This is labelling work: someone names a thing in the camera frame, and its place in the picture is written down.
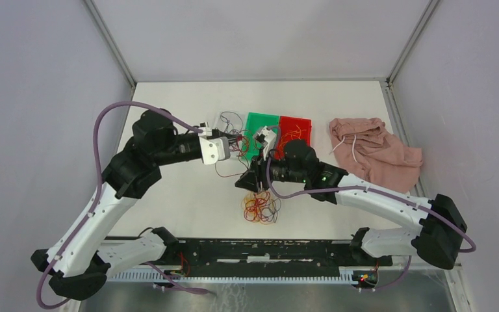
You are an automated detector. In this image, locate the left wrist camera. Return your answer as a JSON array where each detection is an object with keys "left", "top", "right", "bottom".
[{"left": 199, "top": 136, "right": 231, "bottom": 165}]

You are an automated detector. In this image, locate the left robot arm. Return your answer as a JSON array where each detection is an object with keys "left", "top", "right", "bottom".
[{"left": 31, "top": 109, "right": 238, "bottom": 301}]

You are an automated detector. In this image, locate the clear plastic bin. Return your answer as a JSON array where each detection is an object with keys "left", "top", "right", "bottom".
[{"left": 212, "top": 110, "right": 248, "bottom": 159}]

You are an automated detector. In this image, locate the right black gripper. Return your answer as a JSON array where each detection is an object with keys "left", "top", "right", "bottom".
[{"left": 235, "top": 146, "right": 307, "bottom": 193}]

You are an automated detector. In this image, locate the white slotted cable duct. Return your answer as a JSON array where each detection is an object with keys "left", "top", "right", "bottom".
[{"left": 109, "top": 266, "right": 361, "bottom": 286}]

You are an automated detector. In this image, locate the green plastic bin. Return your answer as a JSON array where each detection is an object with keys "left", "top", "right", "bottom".
[{"left": 238, "top": 112, "right": 281, "bottom": 160}]

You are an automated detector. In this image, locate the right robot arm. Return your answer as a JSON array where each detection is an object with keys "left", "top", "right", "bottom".
[{"left": 235, "top": 140, "right": 476, "bottom": 270}]

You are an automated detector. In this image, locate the red cable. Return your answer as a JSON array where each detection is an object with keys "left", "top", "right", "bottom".
[{"left": 214, "top": 129, "right": 259, "bottom": 179}]

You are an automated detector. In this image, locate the yellow cable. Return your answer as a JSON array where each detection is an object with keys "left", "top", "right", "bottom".
[{"left": 281, "top": 122, "right": 310, "bottom": 150}]

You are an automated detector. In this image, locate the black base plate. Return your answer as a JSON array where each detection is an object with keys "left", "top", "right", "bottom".
[{"left": 153, "top": 238, "right": 393, "bottom": 278}]

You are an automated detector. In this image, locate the pink cloth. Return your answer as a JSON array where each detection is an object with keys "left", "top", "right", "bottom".
[{"left": 329, "top": 118, "right": 423, "bottom": 193}]

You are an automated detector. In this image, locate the red plastic bin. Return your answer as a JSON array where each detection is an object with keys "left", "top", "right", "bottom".
[{"left": 275, "top": 116, "right": 312, "bottom": 159}]

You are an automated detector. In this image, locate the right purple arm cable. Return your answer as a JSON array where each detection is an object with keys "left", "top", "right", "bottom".
[{"left": 266, "top": 125, "right": 478, "bottom": 293}]

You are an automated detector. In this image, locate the cable pile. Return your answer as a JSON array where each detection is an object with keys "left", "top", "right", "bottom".
[{"left": 240, "top": 190, "right": 282, "bottom": 226}]

